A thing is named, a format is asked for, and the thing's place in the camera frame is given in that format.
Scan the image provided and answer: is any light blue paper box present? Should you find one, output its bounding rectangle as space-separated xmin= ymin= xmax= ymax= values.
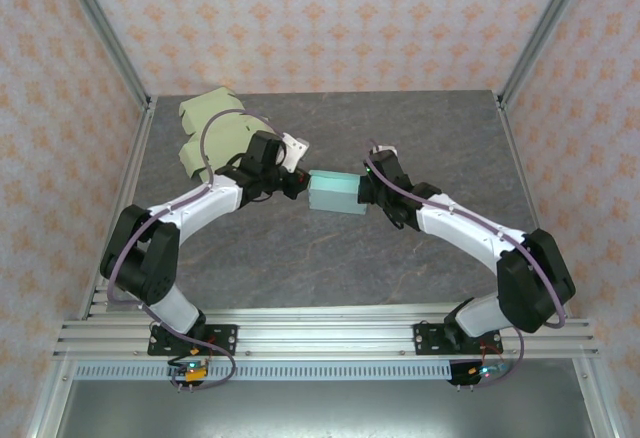
xmin=306 ymin=169 xmax=369 ymax=219

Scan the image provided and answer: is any light green paper box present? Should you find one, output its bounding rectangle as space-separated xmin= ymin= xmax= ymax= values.
xmin=178 ymin=86 xmax=281 ymax=182

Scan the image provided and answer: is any aluminium cross beam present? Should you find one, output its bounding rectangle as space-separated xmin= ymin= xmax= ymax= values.
xmin=52 ymin=307 xmax=601 ymax=360

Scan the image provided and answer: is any grey metal sheet panel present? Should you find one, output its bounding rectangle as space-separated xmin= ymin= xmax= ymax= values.
xmin=27 ymin=357 xmax=619 ymax=438

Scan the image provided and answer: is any right aluminium side rail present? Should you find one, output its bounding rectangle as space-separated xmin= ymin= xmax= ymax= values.
xmin=494 ymin=95 xmax=571 ymax=319

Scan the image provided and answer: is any aluminium side rail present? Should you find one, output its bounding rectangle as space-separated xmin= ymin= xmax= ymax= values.
xmin=494 ymin=95 xmax=571 ymax=319
xmin=79 ymin=96 xmax=160 ymax=320

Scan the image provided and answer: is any left aluminium side rail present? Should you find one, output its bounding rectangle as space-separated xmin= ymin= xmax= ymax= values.
xmin=79 ymin=96 xmax=160 ymax=320

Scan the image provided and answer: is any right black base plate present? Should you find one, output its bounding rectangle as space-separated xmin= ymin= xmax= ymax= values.
xmin=413 ymin=322 xmax=506 ymax=357

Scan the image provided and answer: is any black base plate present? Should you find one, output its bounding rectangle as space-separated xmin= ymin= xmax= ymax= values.
xmin=413 ymin=322 xmax=506 ymax=357
xmin=147 ymin=324 xmax=239 ymax=357

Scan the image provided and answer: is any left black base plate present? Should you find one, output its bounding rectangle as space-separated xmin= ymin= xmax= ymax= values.
xmin=147 ymin=324 xmax=239 ymax=357

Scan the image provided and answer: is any slotted grey cable duct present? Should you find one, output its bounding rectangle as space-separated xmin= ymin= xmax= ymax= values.
xmin=74 ymin=361 xmax=454 ymax=382

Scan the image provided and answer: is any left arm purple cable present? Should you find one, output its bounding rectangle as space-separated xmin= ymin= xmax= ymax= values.
xmin=106 ymin=107 xmax=292 ymax=392

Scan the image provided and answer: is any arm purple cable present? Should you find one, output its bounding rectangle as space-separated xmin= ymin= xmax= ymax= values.
xmin=106 ymin=107 xmax=292 ymax=392
xmin=364 ymin=138 xmax=569 ymax=389

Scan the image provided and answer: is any left aluminium frame post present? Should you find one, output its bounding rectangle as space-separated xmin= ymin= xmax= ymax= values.
xmin=53 ymin=0 xmax=154 ymax=110

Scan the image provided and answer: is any aluminium frame post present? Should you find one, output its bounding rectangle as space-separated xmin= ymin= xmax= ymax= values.
xmin=53 ymin=0 xmax=154 ymax=110
xmin=497 ymin=0 xmax=599 ymax=110

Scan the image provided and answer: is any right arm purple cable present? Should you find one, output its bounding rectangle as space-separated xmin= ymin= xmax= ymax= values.
xmin=364 ymin=138 xmax=569 ymax=389

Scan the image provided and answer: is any right aluminium frame post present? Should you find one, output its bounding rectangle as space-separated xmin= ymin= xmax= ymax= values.
xmin=497 ymin=0 xmax=599 ymax=110

